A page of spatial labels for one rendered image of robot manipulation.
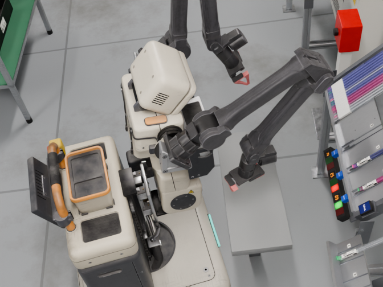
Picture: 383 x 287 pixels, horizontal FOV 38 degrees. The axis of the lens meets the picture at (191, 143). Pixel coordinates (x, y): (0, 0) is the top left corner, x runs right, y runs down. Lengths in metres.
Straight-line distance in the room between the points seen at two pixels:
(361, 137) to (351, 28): 0.68
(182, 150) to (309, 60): 0.47
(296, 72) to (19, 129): 2.38
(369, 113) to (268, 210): 0.57
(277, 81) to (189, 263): 1.17
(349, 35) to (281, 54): 1.04
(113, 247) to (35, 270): 1.06
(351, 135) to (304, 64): 0.77
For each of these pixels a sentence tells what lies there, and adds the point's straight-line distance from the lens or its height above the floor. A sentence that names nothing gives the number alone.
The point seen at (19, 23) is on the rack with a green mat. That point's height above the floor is 0.35.
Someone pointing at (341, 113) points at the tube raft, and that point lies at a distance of 2.43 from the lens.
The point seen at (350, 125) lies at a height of 0.76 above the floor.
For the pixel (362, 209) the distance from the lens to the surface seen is 2.11.
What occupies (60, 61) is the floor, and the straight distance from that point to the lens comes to 4.04.
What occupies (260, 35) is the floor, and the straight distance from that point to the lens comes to 3.94.
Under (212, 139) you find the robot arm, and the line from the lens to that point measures 1.69.
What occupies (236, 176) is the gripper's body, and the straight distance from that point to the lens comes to 2.02.
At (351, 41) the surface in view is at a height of 0.69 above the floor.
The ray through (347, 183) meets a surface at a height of 0.73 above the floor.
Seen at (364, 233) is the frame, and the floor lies 0.68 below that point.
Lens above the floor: 2.56
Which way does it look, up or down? 51 degrees down
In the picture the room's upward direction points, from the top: 10 degrees counter-clockwise
